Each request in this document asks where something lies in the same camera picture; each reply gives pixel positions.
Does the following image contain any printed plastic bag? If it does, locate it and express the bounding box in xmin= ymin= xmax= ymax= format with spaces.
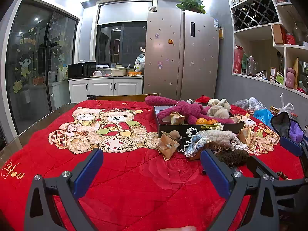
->
xmin=134 ymin=54 xmax=145 ymax=73

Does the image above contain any pink thermos bottle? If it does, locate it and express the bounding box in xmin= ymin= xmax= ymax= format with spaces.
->
xmin=285 ymin=68 xmax=297 ymax=88

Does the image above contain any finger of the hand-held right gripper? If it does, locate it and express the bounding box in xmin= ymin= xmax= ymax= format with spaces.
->
xmin=280 ymin=136 xmax=308 ymax=174
xmin=246 ymin=155 xmax=308 ymax=205

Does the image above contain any glass sliding door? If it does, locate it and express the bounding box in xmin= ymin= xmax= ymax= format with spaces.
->
xmin=6 ymin=0 xmax=80 ymax=135

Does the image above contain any clear plastic bag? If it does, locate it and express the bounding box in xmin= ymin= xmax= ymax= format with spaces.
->
xmin=232 ymin=97 xmax=266 ymax=112

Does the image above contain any red carton box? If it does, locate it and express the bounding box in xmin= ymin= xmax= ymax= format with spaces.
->
xmin=234 ymin=46 xmax=245 ymax=74

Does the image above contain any silver double-door refrigerator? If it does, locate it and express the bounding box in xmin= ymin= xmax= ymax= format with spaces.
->
xmin=143 ymin=7 xmax=220 ymax=101

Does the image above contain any pink plush toy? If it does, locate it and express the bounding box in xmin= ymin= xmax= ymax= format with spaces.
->
xmin=145 ymin=95 xmax=235 ymax=125

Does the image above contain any dark kitchen window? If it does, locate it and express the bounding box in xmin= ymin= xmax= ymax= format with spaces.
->
xmin=96 ymin=22 xmax=147 ymax=65

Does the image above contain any white plastic bag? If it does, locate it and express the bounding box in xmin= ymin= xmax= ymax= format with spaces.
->
xmin=279 ymin=93 xmax=295 ymax=116

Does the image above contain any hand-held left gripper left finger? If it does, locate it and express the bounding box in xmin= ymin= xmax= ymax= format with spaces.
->
xmin=24 ymin=148 xmax=104 ymax=231

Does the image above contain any green carton box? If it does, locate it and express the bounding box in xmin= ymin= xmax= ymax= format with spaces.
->
xmin=241 ymin=53 xmax=248 ymax=75

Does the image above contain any blue white crochet scrunchie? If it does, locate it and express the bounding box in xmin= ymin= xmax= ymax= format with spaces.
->
xmin=185 ymin=134 xmax=205 ymax=158

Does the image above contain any blue tissue packet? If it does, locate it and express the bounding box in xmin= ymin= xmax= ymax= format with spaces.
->
xmin=253 ymin=109 xmax=274 ymax=127

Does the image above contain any glass desktop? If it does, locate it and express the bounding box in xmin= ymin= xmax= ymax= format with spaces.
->
xmin=0 ymin=102 xmax=80 ymax=171

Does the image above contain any white fluffy plush toy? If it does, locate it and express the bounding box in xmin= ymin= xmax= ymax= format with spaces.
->
xmin=204 ymin=129 xmax=238 ymax=150

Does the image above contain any black microwave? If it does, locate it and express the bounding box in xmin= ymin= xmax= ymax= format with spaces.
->
xmin=68 ymin=62 xmax=96 ymax=79

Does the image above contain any grey cloth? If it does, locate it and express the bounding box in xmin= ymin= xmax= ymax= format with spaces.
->
xmin=270 ymin=112 xmax=292 ymax=138

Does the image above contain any green potted plant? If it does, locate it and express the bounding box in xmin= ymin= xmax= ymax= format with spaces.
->
xmin=175 ymin=0 xmax=207 ymax=14

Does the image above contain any black white-lace scrunchie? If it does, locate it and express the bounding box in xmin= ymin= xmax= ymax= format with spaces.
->
xmin=178 ymin=127 xmax=198 ymax=152

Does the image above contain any white wall shelf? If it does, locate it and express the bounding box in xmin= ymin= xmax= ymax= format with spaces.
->
xmin=226 ymin=0 xmax=308 ymax=97

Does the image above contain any white kitchen cabinet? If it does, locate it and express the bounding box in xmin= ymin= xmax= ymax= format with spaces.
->
xmin=69 ymin=76 xmax=144 ymax=103

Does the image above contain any wooden chair back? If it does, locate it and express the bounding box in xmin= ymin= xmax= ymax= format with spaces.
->
xmin=87 ymin=93 xmax=160 ymax=102

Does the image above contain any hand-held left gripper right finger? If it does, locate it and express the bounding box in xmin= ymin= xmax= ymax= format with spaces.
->
xmin=200 ymin=148 xmax=281 ymax=231

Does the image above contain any clear glass pitcher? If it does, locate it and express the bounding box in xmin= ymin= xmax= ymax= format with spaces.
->
xmin=246 ymin=55 xmax=258 ymax=75

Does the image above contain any purple cloth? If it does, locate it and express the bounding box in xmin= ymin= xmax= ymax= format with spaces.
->
xmin=289 ymin=121 xmax=306 ymax=143

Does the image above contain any black cardboard box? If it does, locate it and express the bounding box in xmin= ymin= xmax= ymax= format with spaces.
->
xmin=153 ymin=102 xmax=245 ymax=139

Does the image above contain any black diamond wine rack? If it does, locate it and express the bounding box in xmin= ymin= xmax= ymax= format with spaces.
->
xmin=232 ymin=0 xmax=280 ymax=30

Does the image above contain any beige plastic basin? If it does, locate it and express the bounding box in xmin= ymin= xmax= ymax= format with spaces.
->
xmin=103 ymin=67 xmax=127 ymax=76

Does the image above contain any red bear printed blanket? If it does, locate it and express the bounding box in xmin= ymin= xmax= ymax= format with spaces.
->
xmin=0 ymin=99 xmax=308 ymax=231

